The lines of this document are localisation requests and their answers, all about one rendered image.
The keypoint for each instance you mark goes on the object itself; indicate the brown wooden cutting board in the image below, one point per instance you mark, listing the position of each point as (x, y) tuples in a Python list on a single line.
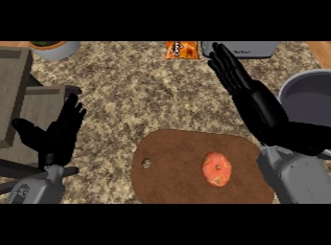
[(201, 167)]

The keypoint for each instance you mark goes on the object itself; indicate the orange snack bag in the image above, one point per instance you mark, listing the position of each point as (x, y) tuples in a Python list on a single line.
[(182, 49)]

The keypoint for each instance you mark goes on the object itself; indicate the grey metal pot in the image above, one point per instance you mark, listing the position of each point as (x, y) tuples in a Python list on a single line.
[(316, 102)]

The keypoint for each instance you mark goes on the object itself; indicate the grey toaster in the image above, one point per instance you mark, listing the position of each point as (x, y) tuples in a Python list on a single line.
[(248, 48)]

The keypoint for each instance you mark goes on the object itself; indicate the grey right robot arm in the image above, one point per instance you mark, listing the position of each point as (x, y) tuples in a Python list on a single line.
[(295, 177)]

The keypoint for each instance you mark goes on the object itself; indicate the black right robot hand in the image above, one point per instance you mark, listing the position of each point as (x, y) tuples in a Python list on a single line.
[(261, 108)]

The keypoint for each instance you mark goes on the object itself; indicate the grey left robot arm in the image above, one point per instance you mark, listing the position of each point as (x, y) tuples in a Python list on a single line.
[(38, 186)]

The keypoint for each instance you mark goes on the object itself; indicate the grey plant pot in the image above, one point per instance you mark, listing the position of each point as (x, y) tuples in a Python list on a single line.
[(55, 49)]

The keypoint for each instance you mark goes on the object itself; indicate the orange squash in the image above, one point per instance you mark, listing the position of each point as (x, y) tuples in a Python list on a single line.
[(215, 169)]

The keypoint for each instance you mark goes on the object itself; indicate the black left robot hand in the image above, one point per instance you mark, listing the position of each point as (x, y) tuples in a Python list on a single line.
[(59, 134)]

